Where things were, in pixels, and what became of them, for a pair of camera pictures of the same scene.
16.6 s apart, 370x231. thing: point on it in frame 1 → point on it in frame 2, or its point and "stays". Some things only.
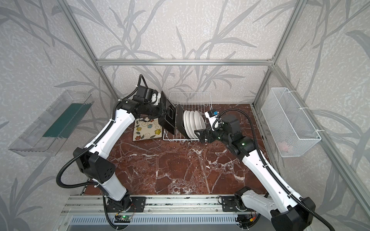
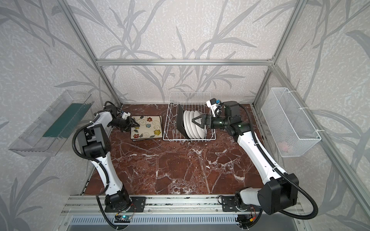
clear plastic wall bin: [46, 136] stays
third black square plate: [179, 117] stays
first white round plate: [185, 120] stays
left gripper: [163, 107] → [125, 122]
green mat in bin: [67, 122] stays
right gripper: [203, 134] → [207, 121]
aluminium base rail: [94, 204] stays
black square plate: [168, 120] → [148, 139]
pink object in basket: [283, 146] stays
